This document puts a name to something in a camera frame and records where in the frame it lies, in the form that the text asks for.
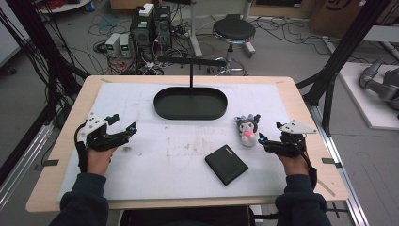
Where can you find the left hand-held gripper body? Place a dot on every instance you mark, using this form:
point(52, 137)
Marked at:
point(100, 139)

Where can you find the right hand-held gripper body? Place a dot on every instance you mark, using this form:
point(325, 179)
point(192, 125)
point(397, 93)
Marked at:
point(290, 144)

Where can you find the grey and black plush toy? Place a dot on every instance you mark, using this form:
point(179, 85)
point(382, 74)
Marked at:
point(247, 130)

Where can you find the person's right hand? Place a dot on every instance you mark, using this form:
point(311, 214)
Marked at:
point(293, 164)

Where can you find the person's left hand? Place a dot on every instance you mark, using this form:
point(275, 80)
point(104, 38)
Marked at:
point(99, 161)

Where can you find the black tape piece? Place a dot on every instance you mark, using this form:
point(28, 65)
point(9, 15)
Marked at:
point(331, 162)
point(50, 163)

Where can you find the black wallet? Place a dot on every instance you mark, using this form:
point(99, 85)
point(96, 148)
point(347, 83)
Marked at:
point(226, 164)

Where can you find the white table mat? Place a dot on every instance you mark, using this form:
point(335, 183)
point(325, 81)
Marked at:
point(156, 169)

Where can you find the black tray stand with bar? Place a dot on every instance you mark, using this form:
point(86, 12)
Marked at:
point(189, 105)

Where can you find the grey power supply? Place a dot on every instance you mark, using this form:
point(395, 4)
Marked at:
point(112, 44)
point(125, 45)

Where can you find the white platform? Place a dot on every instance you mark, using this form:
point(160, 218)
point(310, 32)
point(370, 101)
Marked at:
point(360, 103)

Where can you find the white desk leg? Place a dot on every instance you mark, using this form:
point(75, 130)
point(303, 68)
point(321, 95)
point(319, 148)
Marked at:
point(195, 34)
point(249, 47)

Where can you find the black computer tower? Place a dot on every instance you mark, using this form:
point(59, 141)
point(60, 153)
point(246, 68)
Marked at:
point(141, 34)
point(162, 25)

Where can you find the black round stool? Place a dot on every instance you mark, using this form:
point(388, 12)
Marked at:
point(233, 29)

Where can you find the white box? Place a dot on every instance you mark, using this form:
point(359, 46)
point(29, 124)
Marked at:
point(146, 9)

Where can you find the cardboard box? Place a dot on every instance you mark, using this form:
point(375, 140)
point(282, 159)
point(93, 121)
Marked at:
point(326, 15)

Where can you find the aluminium rail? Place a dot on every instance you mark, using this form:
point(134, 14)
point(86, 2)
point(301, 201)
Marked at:
point(345, 175)
point(22, 166)

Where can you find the black frame post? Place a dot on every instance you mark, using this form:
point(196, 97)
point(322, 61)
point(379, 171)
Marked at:
point(342, 59)

